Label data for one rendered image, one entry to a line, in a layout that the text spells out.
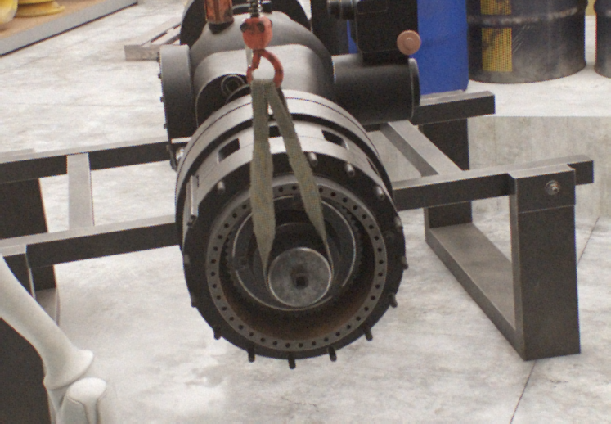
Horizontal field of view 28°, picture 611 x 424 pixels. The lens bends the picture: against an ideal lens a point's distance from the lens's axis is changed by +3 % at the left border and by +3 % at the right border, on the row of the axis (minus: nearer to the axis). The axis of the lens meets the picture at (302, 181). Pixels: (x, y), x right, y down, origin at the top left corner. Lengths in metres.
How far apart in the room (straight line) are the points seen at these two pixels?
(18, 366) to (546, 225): 1.68
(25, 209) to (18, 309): 2.58
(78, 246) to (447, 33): 2.33
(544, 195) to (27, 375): 1.68
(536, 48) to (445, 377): 2.17
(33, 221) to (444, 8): 2.02
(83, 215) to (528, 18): 2.55
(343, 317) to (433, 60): 2.80
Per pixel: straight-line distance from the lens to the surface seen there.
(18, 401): 3.90
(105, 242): 3.78
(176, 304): 4.77
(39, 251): 3.79
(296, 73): 3.66
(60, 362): 2.39
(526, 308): 4.07
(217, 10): 2.77
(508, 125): 5.30
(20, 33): 10.03
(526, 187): 3.91
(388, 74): 4.13
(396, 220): 2.77
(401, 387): 4.00
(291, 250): 2.66
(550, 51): 5.80
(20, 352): 3.83
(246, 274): 2.83
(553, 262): 4.04
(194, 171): 2.99
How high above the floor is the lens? 1.89
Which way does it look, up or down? 18 degrees down
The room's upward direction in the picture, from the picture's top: 6 degrees counter-clockwise
